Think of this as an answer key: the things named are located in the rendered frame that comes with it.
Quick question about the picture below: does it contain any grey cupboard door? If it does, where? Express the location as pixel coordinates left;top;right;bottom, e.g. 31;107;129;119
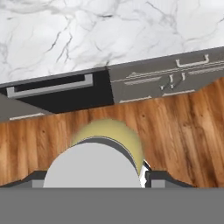
0;93;55;123

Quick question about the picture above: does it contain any yellow can with grey lid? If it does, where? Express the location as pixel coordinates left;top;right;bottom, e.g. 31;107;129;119
42;117;151;189

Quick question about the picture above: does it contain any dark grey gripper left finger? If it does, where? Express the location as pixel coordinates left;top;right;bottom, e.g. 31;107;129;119
0;170;48;189

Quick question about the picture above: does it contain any grey cupboard run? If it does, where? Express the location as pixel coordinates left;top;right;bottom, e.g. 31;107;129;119
107;45;224;105

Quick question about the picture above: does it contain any black appliance door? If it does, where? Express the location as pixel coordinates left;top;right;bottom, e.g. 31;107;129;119
0;66;115;115

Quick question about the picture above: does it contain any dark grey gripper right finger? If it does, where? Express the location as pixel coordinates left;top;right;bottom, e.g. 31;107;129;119
144;170;195;189

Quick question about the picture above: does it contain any silver appliance door handle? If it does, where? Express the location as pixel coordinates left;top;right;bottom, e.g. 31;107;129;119
5;73;95;99

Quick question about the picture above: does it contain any silver drawer handle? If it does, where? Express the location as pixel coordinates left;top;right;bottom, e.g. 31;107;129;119
123;75;162;87
187;66;224;76
118;94;153;104
175;53;211;69
161;88;196;98

